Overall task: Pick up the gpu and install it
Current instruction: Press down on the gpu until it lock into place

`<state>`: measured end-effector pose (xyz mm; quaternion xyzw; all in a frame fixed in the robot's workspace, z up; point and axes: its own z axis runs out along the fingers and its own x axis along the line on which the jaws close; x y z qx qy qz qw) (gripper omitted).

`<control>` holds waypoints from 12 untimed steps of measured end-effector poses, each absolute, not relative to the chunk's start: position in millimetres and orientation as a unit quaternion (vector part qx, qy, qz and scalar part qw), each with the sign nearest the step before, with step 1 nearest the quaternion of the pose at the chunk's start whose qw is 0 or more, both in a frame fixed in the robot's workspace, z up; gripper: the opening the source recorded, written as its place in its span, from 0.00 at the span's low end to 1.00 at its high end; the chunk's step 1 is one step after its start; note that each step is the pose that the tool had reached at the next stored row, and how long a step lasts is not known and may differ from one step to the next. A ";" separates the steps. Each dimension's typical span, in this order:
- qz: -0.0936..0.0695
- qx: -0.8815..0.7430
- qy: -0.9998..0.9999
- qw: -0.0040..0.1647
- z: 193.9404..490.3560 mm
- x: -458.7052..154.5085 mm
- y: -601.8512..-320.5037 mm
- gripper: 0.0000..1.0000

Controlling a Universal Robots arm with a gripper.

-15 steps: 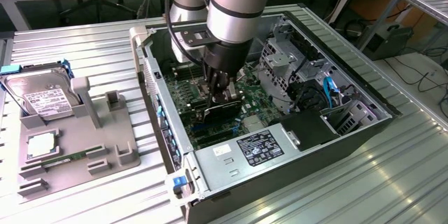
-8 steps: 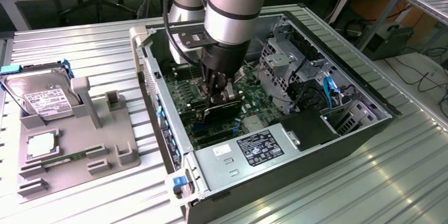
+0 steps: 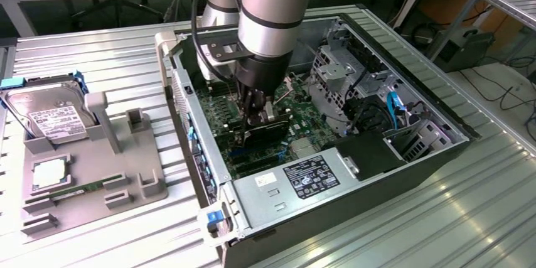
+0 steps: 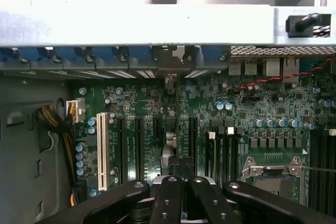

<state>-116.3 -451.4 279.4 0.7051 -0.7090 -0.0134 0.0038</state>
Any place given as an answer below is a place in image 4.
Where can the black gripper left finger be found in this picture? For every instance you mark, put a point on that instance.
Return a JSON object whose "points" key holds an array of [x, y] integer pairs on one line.
{"points": [[168, 203]]}

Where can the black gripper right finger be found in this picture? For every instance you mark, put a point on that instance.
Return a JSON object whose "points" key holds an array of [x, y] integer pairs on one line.
{"points": [[210, 205]]}

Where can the black RAM slot white latch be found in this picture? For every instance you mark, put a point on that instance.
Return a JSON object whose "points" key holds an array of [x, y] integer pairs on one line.
{"points": [[228, 161], [209, 161], [324, 150]]}

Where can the metal CPU socket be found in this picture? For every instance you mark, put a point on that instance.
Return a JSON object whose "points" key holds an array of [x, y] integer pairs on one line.
{"points": [[275, 184]]}

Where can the short black expansion slot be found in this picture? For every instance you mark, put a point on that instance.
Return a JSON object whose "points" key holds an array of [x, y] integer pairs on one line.
{"points": [[157, 128]]}

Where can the white PCI expansion slot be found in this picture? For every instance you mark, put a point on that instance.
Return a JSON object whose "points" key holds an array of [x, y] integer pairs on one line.
{"points": [[102, 150]]}

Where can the thin metal locking lever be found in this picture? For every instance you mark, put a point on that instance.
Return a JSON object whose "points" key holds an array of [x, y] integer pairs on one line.
{"points": [[317, 169]]}

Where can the green Dell motherboard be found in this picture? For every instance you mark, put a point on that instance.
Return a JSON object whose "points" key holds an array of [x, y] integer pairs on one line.
{"points": [[262, 100]]}

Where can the white power connector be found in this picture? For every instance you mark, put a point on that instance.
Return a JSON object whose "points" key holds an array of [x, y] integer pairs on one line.
{"points": [[78, 111]]}

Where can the silver vented slot cover plate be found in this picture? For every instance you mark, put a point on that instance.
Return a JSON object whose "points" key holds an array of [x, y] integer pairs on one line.
{"points": [[147, 74], [197, 74], [122, 74], [99, 75]]}

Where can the silver rear port block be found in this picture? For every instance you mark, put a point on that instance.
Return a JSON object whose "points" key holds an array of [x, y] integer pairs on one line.
{"points": [[273, 68], [235, 67], [291, 66], [250, 67]]}

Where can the silver open PC case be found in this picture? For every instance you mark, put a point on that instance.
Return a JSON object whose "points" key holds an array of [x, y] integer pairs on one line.
{"points": [[26, 129]]}

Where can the blue card retainer bar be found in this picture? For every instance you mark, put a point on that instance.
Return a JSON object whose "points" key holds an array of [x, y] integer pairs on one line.
{"points": [[103, 52]]}

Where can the blue rear port connector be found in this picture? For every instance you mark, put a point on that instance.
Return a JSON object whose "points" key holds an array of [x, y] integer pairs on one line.
{"points": [[305, 64]]}

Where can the black case switch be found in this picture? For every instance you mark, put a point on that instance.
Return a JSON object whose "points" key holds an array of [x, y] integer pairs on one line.
{"points": [[304, 23]]}

